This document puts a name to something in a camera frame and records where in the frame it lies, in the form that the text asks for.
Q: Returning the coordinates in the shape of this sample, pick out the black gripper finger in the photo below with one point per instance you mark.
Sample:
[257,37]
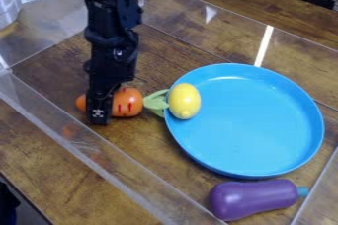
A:
[98,108]

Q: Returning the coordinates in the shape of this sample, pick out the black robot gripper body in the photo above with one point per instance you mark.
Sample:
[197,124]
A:
[113,63]

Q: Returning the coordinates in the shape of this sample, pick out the orange toy carrot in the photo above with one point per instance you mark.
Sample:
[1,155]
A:
[129,102]

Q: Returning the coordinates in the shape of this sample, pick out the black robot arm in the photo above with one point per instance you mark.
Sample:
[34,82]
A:
[112,21]

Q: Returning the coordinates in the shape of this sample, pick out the blue round plastic tray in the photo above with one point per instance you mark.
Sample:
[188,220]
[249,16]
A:
[259,128]

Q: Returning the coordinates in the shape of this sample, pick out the yellow toy lemon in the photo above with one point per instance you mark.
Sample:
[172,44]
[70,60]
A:
[184,101]

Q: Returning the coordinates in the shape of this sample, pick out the purple toy eggplant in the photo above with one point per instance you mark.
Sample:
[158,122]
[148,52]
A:
[236,200]

